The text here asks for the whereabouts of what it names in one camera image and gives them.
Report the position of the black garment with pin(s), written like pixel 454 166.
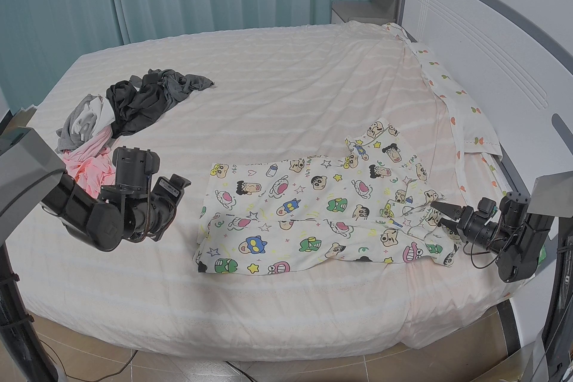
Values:
pixel 134 111

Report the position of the white garment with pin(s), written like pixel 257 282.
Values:
pixel 103 118

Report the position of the white printed pyjama top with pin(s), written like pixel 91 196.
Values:
pixel 313 210

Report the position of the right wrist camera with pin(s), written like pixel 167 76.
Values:
pixel 487 208

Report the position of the pink garment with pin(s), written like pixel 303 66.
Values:
pixel 89 167

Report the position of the white heart printed pillow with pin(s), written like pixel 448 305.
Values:
pixel 474 131

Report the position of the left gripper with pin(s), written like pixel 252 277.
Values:
pixel 165 210

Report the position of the dark grey garment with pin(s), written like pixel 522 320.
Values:
pixel 194 82

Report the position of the bed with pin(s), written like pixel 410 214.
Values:
pixel 291 80

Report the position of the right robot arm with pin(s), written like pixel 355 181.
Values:
pixel 523 250

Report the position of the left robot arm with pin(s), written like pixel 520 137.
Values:
pixel 80 210

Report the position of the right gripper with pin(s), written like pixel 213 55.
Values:
pixel 474 232

